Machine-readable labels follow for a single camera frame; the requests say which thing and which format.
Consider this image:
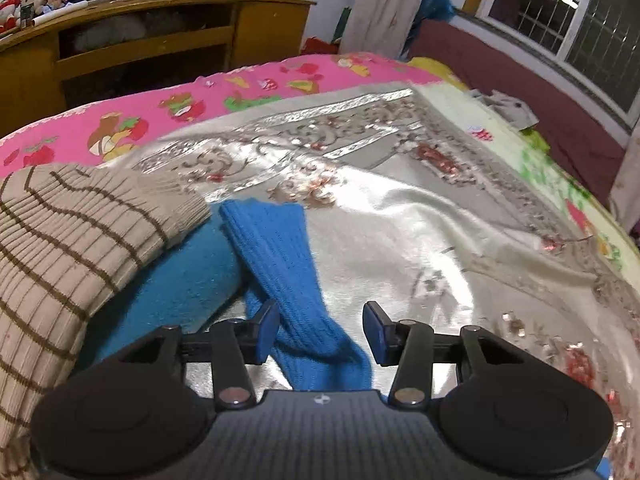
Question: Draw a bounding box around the red and white stuffed toy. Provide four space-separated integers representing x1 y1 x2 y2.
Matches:
0 0 25 36

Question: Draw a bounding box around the blue plastic bag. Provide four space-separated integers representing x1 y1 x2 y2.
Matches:
407 0 456 46

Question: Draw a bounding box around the wooden desk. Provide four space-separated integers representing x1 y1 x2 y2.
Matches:
0 0 317 121

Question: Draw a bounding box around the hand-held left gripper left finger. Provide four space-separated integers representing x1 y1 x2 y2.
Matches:
117 300 280 407

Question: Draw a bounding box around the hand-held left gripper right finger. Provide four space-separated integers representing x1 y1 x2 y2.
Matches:
362 301 523 407

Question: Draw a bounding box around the blue knit sweater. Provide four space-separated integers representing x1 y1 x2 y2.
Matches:
219 199 386 396

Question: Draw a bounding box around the silver floral bedspread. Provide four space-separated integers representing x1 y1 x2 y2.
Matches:
107 82 640 480

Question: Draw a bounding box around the dark red window seat cushion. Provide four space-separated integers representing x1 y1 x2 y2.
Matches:
410 15 631 206

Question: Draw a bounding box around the beige curtain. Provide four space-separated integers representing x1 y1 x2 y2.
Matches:
342 0 443 58

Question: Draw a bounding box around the barred window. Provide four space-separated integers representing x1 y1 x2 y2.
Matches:
475 0 640 133

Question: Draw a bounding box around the pale yellow printed sheet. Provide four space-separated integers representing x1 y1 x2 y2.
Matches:
407 57 626 273

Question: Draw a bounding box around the grey crumpled cloth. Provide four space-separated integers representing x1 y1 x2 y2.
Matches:
470 89 540 131

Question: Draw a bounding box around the pink cartoon print blanket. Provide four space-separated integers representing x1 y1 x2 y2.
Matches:
0 52 443 178

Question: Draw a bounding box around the teal blue pillow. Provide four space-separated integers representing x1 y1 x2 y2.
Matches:
75 203 251 371

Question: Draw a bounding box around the beige striped knit sweater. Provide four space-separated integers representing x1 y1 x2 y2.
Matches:
0 162 212 480

